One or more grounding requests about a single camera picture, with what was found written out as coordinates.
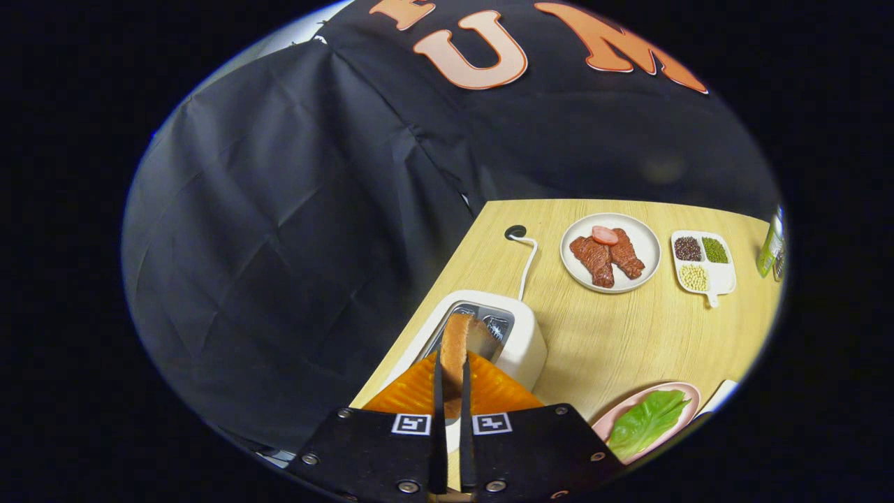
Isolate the green bottle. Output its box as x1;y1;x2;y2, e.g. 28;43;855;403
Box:
756;206;786;279

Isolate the white divided dish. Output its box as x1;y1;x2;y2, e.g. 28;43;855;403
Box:
670;230;738;309

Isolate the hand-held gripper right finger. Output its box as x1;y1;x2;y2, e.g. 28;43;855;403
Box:
460;353;626;503

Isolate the white toaster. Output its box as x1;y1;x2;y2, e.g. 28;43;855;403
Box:
383;290;548;455

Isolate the black backdrop cloth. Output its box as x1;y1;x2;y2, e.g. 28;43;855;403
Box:
120;0;782;455

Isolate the white leaf-shaped plate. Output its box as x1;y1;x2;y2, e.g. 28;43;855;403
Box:
695;379;739;418

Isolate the toasted bread slice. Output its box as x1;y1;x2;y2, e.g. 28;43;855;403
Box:
440;313;498;420

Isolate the round white plate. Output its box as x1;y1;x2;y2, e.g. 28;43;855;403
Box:
560;212;662;294

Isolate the brown meat piece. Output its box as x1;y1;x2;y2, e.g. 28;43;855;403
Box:
569;235;615;289
609;228;646;280

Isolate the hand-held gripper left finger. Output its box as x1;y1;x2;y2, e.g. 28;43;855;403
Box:
288;349;448;503

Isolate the green lettuce leaf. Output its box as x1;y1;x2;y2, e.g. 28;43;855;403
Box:
608;390;692;460

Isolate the pink plate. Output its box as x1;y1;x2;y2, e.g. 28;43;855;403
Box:
592;381;702;465

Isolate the white toaster cable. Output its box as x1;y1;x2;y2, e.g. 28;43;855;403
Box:
508;236;538;301

